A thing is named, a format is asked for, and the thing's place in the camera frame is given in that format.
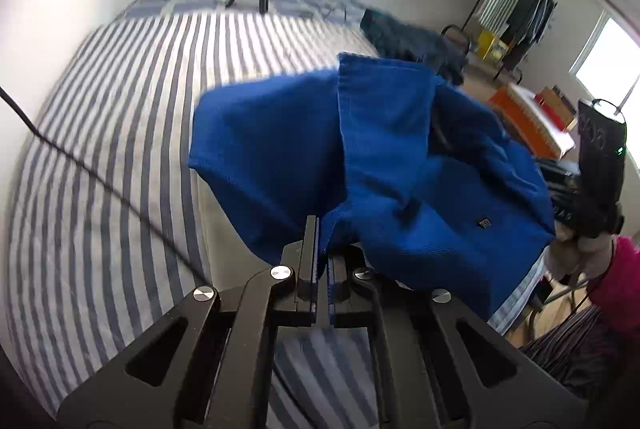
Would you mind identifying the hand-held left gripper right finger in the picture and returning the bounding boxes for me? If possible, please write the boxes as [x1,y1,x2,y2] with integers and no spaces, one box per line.
[327,244,588,429]

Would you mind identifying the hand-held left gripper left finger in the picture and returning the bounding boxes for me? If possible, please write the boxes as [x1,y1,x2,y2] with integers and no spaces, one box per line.
[55,215,321,429]

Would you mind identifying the blue knit sweater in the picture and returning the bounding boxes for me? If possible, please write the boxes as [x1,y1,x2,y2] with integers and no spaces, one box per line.
[187,52,557,321]

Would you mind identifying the person's right forearm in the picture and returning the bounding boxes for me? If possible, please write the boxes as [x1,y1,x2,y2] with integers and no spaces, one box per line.
[587,236,640,335]

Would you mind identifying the dark hanging clothes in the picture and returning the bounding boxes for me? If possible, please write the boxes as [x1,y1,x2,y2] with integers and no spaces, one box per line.
[500,0,556,60]

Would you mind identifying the folded dark clothes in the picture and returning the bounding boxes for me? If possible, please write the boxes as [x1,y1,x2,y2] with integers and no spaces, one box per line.
[360,8,468,85]

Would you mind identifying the person's right hand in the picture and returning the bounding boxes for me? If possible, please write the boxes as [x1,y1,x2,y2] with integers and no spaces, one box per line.
[552,224,618,282]

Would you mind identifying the tan cardboard box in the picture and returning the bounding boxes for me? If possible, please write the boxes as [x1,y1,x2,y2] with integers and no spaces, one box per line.
[542,86,578,125]

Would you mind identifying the red flat box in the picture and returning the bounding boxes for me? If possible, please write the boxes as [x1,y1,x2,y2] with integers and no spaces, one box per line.
[534,92,576,132]

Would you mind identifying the window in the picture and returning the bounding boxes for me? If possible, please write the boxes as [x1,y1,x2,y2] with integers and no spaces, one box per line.
[570,12,640,110]

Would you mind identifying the bench with orange cover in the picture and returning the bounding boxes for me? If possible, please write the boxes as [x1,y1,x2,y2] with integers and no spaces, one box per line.
[487,82,576,160]

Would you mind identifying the yellow crate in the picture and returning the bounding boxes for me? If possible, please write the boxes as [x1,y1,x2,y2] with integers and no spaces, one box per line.
[475,30,508,60]

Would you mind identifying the person's striped dark pants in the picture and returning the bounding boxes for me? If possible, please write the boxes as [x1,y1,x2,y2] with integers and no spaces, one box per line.
[520,304,640,397]

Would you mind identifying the blue white striped blanket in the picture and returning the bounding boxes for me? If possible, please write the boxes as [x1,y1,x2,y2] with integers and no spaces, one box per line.
[2,6,546,429]

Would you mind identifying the long black cable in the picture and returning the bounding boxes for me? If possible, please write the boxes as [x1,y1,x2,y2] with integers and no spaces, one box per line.
[0,86,216,287]

